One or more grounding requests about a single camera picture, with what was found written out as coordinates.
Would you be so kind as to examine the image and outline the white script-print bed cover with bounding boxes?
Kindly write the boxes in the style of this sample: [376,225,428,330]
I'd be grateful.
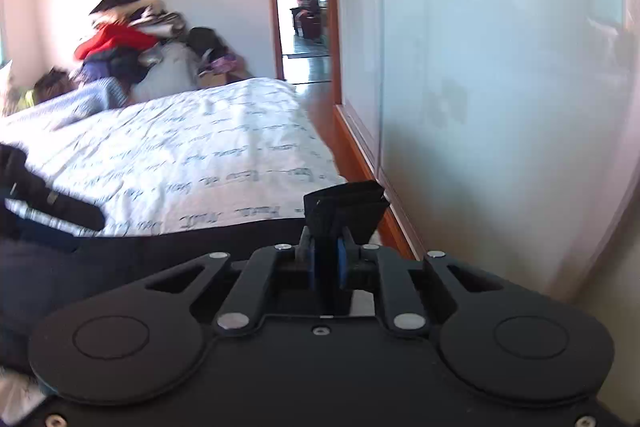
[1,78,341,237]

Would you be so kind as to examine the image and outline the blue striped blanket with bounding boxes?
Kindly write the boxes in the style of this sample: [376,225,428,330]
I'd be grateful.
[1,78,127,132]

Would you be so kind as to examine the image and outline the pile of clothes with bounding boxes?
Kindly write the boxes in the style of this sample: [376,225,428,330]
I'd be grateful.
[74,0,186,88]

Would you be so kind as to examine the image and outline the black bag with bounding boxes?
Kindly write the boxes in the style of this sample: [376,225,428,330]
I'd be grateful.
[186,27,229,62]

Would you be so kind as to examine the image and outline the black pants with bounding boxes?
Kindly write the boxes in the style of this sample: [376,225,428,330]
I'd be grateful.
[0,180,393,373]

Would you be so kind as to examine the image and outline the grey bag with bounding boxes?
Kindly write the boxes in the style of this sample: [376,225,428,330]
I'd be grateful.
[131,42,198,103]

